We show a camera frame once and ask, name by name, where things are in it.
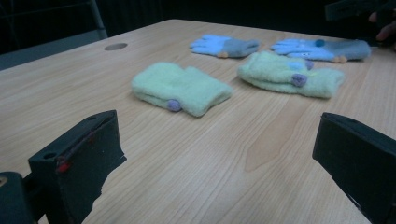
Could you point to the light green knit glove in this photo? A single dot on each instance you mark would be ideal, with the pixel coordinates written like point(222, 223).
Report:
point(180, 85)
point(274, 73)

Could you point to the round grey table grommet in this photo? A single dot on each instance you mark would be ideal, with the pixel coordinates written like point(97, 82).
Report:
point(115, 46)

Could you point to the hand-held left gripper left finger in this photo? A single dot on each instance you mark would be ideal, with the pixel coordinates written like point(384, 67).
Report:
point(81, 161)

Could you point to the blue and grey knit glove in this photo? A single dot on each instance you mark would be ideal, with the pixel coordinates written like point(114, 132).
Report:
point(342, 49)
point(233, 46)

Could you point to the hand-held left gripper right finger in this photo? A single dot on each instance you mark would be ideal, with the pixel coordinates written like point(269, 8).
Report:
point(361, 155)

